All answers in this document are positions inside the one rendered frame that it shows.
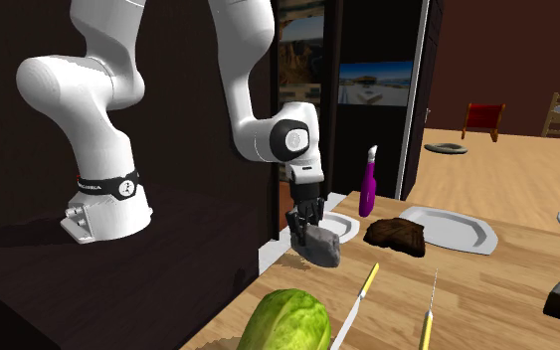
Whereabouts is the dark brown bread loaf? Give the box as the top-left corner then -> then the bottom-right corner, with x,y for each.
362,217 -> 427,259

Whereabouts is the dark door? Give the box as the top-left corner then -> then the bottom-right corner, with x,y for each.
394,0 -> 446,202

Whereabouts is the wide landscape wall picture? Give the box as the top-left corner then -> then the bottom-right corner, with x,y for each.
337,60 -> 415,108

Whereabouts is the grey rock-shaped lump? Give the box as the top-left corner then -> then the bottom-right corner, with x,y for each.
290,224 -> 342,269

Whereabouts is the dark robot stand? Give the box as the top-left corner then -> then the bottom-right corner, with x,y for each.
0,183 -> 281,350

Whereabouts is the red chair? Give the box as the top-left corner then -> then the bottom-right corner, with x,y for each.
461,102 -> 507,144

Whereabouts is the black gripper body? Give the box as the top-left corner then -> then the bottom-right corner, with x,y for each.
289,181 -> 324,207

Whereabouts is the white octagonal plate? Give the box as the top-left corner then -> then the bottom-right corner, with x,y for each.
398,205 -> 499,257

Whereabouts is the green cabbage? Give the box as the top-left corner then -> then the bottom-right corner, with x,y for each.
236,288 -> 333,350

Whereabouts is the yellow-handled knife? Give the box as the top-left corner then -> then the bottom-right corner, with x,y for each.
329,262 -> 381,350

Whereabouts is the yellow-handled thin skewer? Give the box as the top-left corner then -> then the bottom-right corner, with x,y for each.
417,267 -> 440,350

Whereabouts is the tall desert wall picture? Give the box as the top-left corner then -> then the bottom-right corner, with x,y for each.
278,0 -> 327,183

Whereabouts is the round white plate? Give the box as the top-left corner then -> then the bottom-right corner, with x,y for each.
317,211 -> 361,245

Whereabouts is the purple spray bottle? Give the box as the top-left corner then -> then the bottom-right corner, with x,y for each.
358,145 -> 380,219

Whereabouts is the dark round floor disc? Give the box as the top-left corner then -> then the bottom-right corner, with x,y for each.
423,142 -> 469,157

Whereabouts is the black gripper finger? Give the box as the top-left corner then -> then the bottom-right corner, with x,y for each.
285,204 -> 309,246
307,196 -> 324,228

